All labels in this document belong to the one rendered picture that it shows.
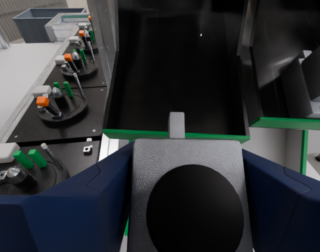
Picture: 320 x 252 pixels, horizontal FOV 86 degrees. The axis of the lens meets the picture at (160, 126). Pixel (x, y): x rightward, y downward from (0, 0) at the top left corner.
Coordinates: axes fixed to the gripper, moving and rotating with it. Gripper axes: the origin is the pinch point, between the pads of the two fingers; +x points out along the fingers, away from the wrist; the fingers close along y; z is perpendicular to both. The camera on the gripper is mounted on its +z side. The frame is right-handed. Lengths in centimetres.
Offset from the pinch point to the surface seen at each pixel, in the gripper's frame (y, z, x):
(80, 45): 41, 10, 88
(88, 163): 17.6, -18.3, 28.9
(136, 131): 3.1, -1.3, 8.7
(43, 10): 135, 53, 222
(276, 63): -13.4, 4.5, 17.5
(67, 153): 23.5, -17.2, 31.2
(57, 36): 73, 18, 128
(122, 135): 4.5, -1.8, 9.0
